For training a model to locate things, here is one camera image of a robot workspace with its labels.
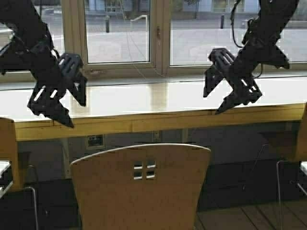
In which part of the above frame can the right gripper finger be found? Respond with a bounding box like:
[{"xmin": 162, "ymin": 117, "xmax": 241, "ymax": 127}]
[
  {"xmin": 215, "ymin": 77, "xmax": 262, "ymax": 115},
  {"xmin": 203, "ymin": 65, "xmax": 225, "ymax": 98}
]

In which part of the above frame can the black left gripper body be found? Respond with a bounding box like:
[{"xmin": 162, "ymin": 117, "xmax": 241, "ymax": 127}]
[{"xmin": 26, "ymin": 43, "xmax": 83, "ymax": 87}]

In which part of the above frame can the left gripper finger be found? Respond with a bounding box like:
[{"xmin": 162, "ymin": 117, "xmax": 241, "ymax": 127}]
[
  {"xmin": 27, "ymin": 82, "xmax": 74, "ymax": 127},
  {"xmin": 66, "ymin": 74, "xmax": 87, "ymax": 107}
]

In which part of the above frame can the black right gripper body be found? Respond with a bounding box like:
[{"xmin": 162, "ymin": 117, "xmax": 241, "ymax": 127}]
[{"xmin": 207, "ymin": 40, "xmax": 267, "ymax": 89}]

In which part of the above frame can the light wooden chair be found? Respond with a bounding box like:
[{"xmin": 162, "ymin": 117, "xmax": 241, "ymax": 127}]
[{"xmin": 0, "ymin": 117, "xmax": 39, "ymax": 230}]

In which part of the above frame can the robot base corner, left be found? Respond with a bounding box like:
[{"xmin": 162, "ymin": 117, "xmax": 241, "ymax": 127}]
[{"xmin": 0, "ymin": 161, "xmax": 13, "ymax": 198}]

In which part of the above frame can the robot base corner, right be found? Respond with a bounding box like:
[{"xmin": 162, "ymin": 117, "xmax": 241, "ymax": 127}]
[{"xmin": 299, "ymin": 161, "xmax": 307, "ymax": 189}]

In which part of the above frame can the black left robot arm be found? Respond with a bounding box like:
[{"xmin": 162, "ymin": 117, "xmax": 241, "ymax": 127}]
[{"xmin": 0, "ymin": 0, "xmax": 87, "ymax": 128}]

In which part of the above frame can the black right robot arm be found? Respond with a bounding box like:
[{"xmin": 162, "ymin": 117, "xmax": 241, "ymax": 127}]
[{"xmin": 203, "ymin": 0, "xmax": 299, "ymax": 115}]

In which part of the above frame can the long wooden window counter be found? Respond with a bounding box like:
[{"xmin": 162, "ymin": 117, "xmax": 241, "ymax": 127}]
[{"xmin": 0, "ymin": 76, "xmax": 307, "ymax": 141}]

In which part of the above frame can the right wrist camera, black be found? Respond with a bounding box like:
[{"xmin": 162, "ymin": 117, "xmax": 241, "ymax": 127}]
[{"xmin": 260, "ymin": 45, "xmax": 290, "ymax": 69}]

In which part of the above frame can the wrist camera, black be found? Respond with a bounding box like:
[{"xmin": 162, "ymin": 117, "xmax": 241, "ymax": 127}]
[
  {"xmin": 0, "ymin": 43, "xmax": 30, "ymax": 75},
  {"xmin": 260, "ymin": 45, "xmax": 290, "ymax": 69}
]

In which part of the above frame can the left wrist camera, black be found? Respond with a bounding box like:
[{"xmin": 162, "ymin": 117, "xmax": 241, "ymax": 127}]
[{"xmin": 0, "ymin": 43, "xmax": 30, "ymax": 75}]

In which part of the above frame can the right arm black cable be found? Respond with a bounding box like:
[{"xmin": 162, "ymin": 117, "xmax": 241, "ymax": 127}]
[{"xmin": 229, "ymin": 0, "xmax": 263, "ymax": 79}]

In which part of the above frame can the wall power outlet panel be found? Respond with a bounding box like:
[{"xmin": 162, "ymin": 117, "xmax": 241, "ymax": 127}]
[{"xmin": 85, "ymin": 135, "xmax": 105, "ymax": 150}]

